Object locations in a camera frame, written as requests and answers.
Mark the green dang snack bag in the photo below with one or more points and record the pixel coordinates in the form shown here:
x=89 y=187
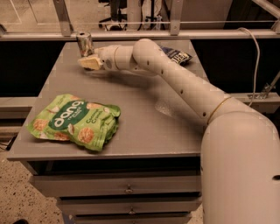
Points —
x=71 y=118

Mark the dark blue chip bag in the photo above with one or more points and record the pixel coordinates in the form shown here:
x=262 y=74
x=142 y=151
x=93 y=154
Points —
x=177 y=56

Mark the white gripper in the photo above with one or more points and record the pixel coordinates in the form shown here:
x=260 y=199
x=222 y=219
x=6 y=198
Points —
x=107 y=56

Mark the top grey drawer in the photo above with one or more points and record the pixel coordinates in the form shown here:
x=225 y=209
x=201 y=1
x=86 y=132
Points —
x=122 y=183

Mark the metal guard rail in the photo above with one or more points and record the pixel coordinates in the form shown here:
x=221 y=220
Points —
x=62 y=20

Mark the bottom grey drawer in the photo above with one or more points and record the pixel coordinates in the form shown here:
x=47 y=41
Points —
x=149 y=218

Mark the grey drawer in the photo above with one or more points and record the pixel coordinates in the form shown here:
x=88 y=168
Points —
x=149 y=218
x=122 y=183
x=134 y=205

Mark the middle grey drawer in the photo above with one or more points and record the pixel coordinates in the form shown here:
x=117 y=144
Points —
x=134 y=205

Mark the grey drawer cabinet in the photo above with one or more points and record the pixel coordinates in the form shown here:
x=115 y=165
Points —
x=112 y=148

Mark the black office chair base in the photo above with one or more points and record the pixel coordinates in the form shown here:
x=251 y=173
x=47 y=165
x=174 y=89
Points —
x=116 y=21

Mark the silver blue Red Bull can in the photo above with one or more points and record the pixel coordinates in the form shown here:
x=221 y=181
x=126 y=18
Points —
x=85 y=43

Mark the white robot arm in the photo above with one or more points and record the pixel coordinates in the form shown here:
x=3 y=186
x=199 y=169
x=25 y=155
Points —
x=240 y=149

